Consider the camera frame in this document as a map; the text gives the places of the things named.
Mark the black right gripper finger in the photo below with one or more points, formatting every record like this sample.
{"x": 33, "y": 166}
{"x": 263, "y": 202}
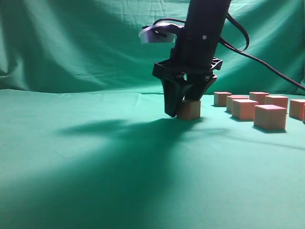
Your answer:
{"x": 174, "y": 90}
{"x": 200, "y": 83}

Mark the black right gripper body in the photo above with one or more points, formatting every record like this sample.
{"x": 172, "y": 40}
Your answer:
{"x": 195, "y": 46}

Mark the right-column red cube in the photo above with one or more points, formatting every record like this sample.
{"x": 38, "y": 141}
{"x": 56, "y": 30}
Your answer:
{"x": 296, "y": 108}
{"x": 278, "y": 100}
{"x": 189, "y": 110}
{"x": 258, "y": 96}

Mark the left-column red cube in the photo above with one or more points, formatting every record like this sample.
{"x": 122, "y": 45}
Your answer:
{"x": 243, "y": 109}
{"x": 229, "y": 101}
{"x": 220, "y": 98}
{"x": 270, "y": 117}

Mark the green cloth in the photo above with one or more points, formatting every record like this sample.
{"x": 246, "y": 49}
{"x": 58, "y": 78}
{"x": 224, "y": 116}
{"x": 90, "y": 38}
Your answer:
{"x": 85, "y": 143}

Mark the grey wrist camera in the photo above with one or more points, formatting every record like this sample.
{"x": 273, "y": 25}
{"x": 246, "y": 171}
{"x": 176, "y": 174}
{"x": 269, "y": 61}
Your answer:
{"x": 162, "y": 32}

